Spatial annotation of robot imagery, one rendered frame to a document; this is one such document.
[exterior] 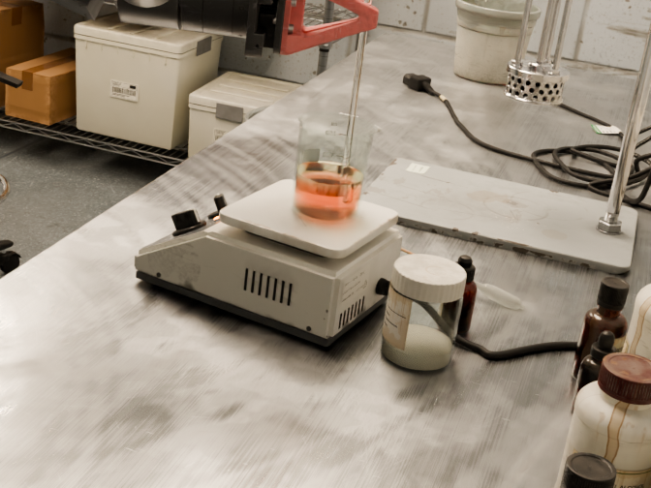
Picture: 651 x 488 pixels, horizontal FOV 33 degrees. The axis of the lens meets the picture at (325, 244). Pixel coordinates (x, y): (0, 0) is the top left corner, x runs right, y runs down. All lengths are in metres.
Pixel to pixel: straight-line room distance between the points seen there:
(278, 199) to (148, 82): 2.27
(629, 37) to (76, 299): 2.48
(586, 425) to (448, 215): 0.52
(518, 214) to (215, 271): 0.43
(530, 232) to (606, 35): 2.09
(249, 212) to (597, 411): 0.35
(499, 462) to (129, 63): 2.55
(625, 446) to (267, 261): 0.33
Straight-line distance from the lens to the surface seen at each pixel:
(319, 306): 0.88
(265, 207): 0.93
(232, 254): 0.90
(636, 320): 0.86
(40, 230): 2.98
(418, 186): 1.27
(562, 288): 1.09
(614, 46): 3.25
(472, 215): 1.21
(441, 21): 3.30
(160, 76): 3.18
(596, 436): 0.72
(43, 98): 3.38
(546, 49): 1.22
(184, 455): 0.75
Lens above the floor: 1.17
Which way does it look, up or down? 23 degrees down
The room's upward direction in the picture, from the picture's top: 7 degrees clockwise
